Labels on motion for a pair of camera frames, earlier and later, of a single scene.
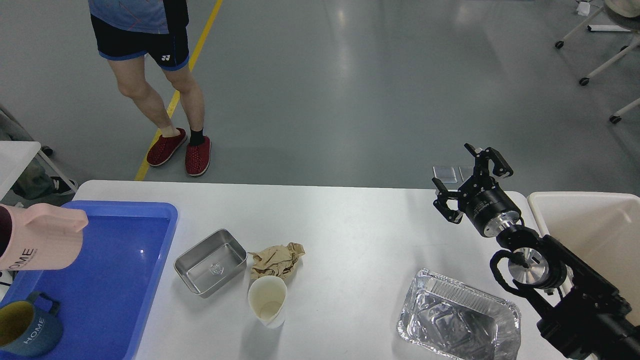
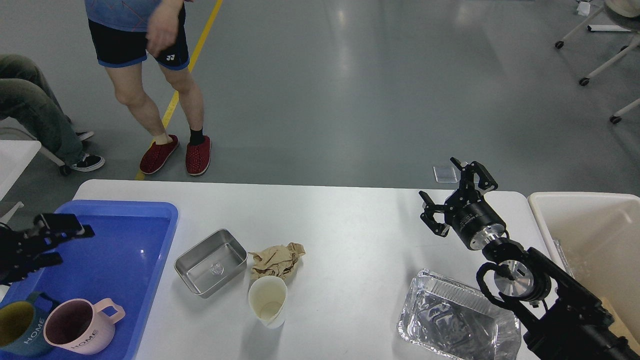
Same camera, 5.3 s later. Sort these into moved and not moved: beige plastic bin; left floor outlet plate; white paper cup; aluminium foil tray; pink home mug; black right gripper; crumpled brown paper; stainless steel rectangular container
Moved: pink home mug; black right gripper
Not moved: crumpled brown paper; left floor outlet plate; white paper cup; aluminium foil tray; stainless steel rectangular container; beige plastic bin
